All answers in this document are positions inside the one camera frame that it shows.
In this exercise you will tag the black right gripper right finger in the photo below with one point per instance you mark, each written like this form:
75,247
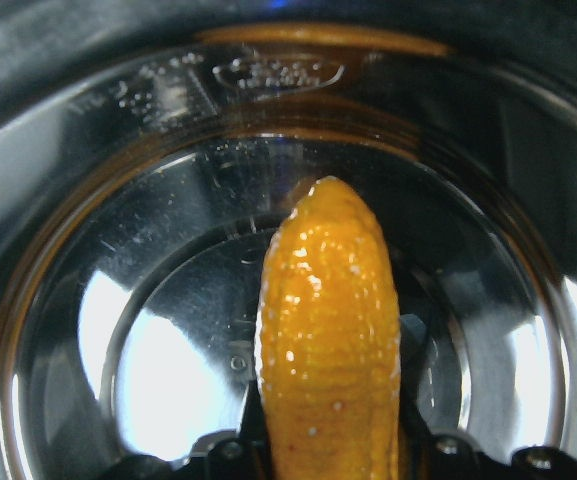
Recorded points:
412,429

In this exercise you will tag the yellow plastic corn cob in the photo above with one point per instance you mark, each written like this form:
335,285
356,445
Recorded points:
327,341

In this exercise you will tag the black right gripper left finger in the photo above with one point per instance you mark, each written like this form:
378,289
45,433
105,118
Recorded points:
253,428

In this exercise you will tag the grey steel cooking pot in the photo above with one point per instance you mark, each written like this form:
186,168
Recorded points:
148,152

